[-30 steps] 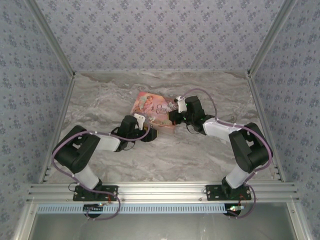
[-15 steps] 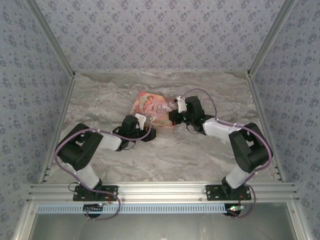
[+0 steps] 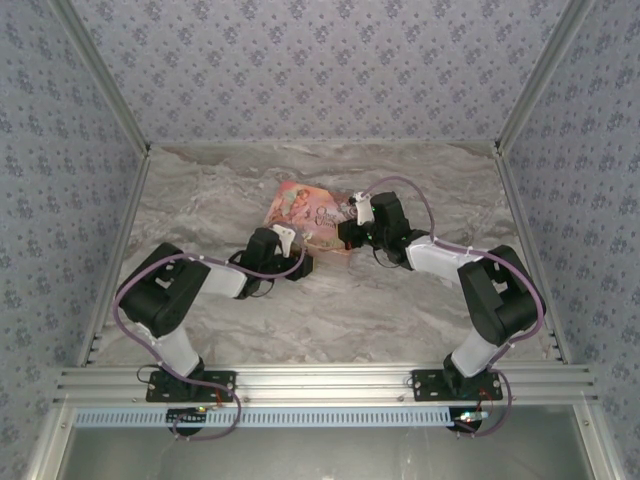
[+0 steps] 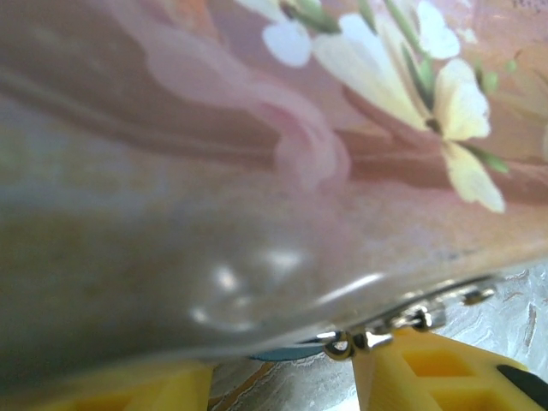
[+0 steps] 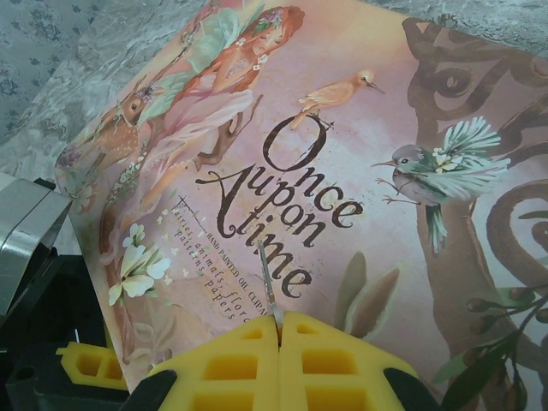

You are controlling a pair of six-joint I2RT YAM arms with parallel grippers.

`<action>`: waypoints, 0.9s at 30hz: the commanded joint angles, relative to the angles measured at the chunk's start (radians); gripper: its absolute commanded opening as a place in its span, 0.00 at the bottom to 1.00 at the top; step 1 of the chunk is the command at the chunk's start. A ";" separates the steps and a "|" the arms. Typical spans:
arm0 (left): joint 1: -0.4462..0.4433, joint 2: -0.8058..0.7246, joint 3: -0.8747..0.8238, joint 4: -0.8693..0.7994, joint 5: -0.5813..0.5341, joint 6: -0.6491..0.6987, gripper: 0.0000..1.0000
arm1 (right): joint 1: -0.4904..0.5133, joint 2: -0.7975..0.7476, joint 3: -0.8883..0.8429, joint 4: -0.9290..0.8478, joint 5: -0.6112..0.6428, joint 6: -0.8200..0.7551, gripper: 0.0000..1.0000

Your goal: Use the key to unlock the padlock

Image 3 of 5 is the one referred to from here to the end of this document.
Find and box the pink illustrated book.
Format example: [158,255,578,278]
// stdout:
[263,180,359,269]

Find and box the small circuit board with leds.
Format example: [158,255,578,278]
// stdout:
[166,407,209,427]
[451,409,489,432]

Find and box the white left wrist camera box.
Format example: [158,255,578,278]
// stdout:
[272,224,297,259]

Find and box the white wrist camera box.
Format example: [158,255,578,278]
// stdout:
[348,191,376,224]
[272,224,297,259]

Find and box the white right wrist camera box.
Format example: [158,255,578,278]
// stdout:
[348,191,376,224]

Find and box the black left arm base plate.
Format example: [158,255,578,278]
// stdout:
[145,369,237,404]

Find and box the long aluminium cross rail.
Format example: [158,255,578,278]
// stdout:
[52,364,599,407]

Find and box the aluminium side rail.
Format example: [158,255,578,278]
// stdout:
[494,149,571,364]
[77,149,151,369]

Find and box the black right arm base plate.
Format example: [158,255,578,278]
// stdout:
[410,368,504,402]

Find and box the slotted pale blue cable duct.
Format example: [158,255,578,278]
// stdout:
[74,405,462,429]

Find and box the aluminium corner post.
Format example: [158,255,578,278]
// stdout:
[52,0,152,157]
[493,0,597,157]

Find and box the aluminium frame leg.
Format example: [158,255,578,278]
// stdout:
[572,404,627,480]
[25,407,76,480]

